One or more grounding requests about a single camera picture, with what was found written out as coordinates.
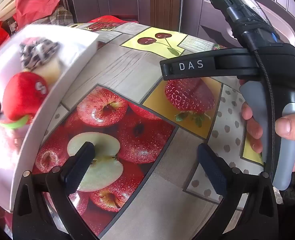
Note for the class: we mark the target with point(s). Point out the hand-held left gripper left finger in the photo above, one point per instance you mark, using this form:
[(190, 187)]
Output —
[(77, 165)]

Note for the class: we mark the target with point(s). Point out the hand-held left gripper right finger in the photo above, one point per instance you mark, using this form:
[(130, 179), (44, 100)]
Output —
[(212, 167)]

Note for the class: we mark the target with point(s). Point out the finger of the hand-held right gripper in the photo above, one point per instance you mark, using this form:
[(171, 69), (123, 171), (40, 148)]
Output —
[(187, 66)]

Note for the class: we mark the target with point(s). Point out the white shallow box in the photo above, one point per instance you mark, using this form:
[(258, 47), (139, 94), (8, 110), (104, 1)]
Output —
[(42, 130)]

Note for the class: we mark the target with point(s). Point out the black and white patterned scrunchie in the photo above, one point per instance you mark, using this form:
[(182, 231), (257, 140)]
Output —
[(37, 52)]

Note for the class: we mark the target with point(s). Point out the pale yellow soft object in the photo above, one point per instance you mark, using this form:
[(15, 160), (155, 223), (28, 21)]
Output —
[(50, 71)]

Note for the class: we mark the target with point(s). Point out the person's right hand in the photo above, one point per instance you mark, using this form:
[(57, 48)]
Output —
[(292, 127)]

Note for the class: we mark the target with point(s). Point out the fruit printed tablecloth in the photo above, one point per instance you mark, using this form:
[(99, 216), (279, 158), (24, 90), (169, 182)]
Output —
[(137, 62)]

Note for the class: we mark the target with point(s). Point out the red plush fruit toy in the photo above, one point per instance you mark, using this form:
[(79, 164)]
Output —
[(25, 95)]

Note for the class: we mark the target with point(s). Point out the plaid covered box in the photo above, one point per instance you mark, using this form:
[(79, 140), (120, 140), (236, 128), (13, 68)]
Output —
[(60, 17)]

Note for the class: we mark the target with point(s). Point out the red non-woven bag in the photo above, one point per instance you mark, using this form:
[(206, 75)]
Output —
[(32, 0)]

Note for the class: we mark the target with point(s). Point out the cream foam sheets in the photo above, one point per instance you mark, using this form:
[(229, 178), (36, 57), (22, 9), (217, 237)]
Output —
[(2, 7)]

